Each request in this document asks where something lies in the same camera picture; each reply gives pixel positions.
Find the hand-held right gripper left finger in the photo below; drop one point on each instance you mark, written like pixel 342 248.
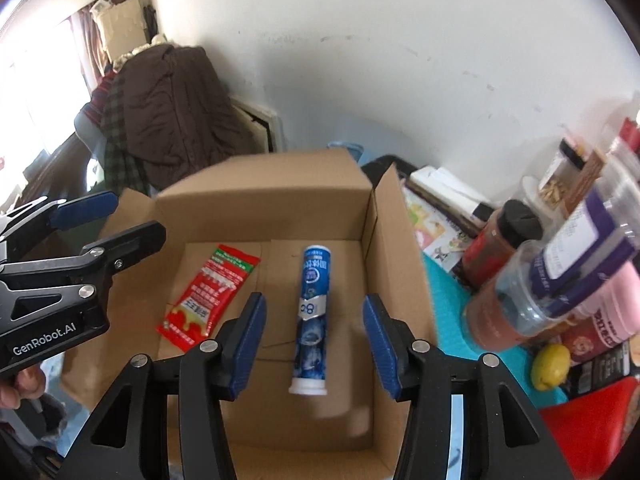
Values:
pixel 247 350

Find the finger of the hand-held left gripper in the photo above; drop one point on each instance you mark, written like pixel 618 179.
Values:
pixel 85 210
pixel 130 242

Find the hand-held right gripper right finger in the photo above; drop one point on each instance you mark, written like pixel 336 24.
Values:
pixel 380 350

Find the red white snack packet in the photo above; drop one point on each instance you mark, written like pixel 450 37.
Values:
pixel 205 300

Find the blue tablet tube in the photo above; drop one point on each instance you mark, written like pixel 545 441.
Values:
pixel 310 320

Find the brown cardboard box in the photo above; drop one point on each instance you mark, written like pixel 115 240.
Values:
pixel 300 200

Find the person's left forearm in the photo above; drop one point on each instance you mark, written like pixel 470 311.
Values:
pixel 20 440

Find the person's left hand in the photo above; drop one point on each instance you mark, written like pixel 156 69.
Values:
pixel 22 385

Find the brown wooden furniture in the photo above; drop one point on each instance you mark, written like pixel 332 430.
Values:
pixel 50 170

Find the teal table mat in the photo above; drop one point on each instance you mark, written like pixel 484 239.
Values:
pixel 450 320

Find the grey chair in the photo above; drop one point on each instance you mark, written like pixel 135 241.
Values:
pixel 87 130

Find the green plaid shirt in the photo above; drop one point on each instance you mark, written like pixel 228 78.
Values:
pixel 117 130

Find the red striped cloth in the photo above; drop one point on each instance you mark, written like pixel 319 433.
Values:
pixel 102 92

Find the clear round tub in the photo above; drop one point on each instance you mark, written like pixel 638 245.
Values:
pixel 500 315

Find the bright window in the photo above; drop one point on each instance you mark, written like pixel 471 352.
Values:
pixel 40 90

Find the brown padded jacket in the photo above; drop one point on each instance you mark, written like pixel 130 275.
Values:
pixel 180 115

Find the colourful picture book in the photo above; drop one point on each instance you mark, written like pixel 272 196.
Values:
pixel 430 225

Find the red spice jar black lid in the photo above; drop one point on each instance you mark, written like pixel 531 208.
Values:
pixel 492 240

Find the brown curtain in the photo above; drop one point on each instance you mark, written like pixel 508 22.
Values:
pixel 85 45

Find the yellow lemon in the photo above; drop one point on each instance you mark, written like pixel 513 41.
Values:
pixel 550 367

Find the beige bedding pile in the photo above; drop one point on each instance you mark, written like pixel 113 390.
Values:
pixel 145 47

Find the white framed panel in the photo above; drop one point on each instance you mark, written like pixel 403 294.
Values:
pixel 260 127

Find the white paper stack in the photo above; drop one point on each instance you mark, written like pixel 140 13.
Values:
pixel 445 185

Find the black tray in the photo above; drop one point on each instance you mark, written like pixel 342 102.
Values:
pixel 380 165

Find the beige cardboard board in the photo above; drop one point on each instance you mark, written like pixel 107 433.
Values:
pixel 122 27

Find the dark hanging garment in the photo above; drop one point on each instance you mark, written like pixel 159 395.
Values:
pixel 148 20

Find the blue plastic container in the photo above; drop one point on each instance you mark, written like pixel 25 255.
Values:
pixel 347 149

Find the black snack bag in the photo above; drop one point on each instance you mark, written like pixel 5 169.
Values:
pixel 600 370

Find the white round lid container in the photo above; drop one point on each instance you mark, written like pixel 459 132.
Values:
pixel 531 187

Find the red canister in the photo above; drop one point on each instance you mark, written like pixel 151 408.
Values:
pixel 595 435

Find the clear jar purple label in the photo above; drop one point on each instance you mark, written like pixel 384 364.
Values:
pixel 585 240

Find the pink bottle red label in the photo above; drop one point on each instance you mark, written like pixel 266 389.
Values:
pixel 615 300

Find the nut jar black lid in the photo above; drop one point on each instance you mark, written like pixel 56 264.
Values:
pixel 557 180

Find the brown label bottle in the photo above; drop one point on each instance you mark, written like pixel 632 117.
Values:
pixel 587 180

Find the tall jar red contents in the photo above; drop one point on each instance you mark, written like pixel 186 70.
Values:
pixel 627 137

